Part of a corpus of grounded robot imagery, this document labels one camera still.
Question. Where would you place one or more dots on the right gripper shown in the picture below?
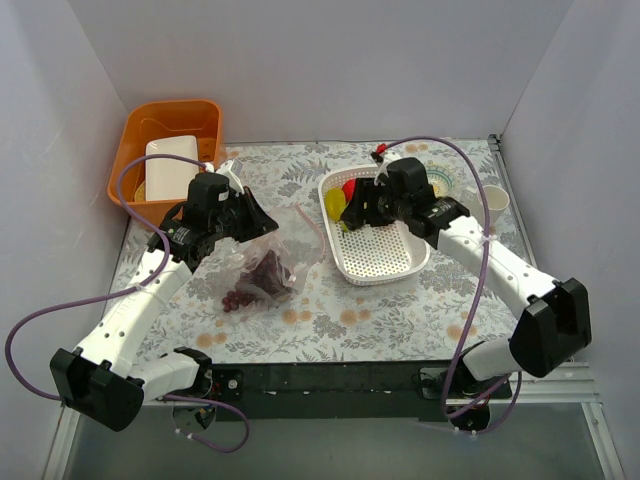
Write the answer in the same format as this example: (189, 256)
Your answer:
(373, 203)

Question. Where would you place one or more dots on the white rectangular plate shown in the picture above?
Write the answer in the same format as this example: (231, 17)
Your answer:
(166, 178)

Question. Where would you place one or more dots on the patterned small bowl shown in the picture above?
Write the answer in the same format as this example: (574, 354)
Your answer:
(441, 179)

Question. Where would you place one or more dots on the yellow starfruit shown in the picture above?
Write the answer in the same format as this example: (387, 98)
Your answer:
(335, 203)

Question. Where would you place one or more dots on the floral table mat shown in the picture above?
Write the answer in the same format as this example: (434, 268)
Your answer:
(418, 318)

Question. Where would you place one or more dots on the red strawberry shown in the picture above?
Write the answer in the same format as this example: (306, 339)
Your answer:
(348, 188)

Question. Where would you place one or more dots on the white perforated fruit basket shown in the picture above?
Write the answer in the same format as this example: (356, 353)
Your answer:
(375, 256)

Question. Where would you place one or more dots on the red grape bunch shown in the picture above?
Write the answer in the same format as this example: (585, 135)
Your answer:
(264, 282)

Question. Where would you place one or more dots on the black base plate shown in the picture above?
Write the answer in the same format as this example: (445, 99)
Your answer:
(324, 390)

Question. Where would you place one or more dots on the clear zip top bag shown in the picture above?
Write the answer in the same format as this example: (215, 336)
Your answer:
(298, 241)

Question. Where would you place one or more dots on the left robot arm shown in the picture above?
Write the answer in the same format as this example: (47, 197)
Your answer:
(100, 377)

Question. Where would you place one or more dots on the aluminium frame rail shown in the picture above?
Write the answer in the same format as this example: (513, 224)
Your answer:
(557, 430)

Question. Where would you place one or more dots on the white mug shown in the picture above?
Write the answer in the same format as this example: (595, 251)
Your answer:
(497, 200)

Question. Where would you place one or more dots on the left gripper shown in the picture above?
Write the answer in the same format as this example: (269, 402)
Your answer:
(242, 216)

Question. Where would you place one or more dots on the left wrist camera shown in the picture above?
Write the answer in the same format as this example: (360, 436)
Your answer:
(231, 170)

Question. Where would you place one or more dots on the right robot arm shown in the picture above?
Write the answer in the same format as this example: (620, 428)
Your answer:
(553, 317)

